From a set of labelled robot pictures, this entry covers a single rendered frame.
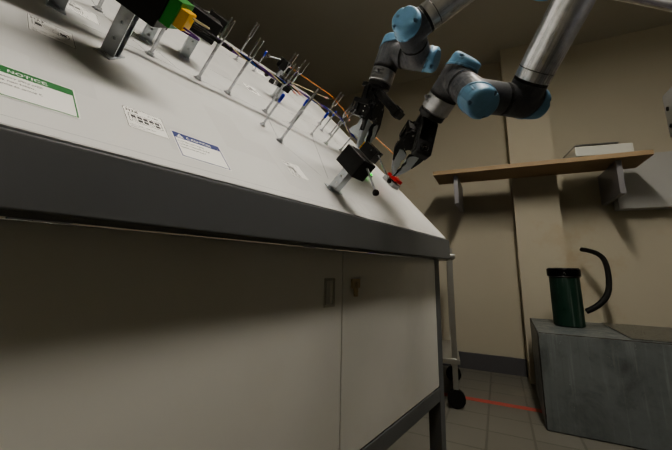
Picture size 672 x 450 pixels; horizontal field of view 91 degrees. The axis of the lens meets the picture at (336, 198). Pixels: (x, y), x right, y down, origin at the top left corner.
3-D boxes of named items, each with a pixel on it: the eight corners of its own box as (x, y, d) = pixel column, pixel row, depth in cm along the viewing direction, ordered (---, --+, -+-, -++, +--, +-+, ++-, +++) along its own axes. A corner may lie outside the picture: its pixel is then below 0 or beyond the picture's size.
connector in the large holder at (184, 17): (172, 22, 52) (185, -2, 51) (189, 35, 53) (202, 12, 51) (157, 21, 47) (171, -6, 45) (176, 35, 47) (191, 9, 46)
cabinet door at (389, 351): (441, 387, 104) (436, 259, 112) (343, 467, 61) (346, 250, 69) (433, 385, 106) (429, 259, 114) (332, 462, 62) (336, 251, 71)
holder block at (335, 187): (350, 217, 66) (383, 180, 63) (319, 178, 72) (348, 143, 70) (362, 220, 70) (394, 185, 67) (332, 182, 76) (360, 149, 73)
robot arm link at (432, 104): (457, 108, 83) (429, 94, 82) (447, 124, 86) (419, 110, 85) (452, 99, 89) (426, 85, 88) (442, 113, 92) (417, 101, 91)
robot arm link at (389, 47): (405, 31, 99) (380, 29, 103) (393, 67, 99) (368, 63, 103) (412, 44, 106) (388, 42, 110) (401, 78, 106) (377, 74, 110)
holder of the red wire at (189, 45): (137, 24, 71) (161, -22, 68) (196, 61, 80) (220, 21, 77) (136, 30, 68) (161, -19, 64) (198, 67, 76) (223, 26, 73)
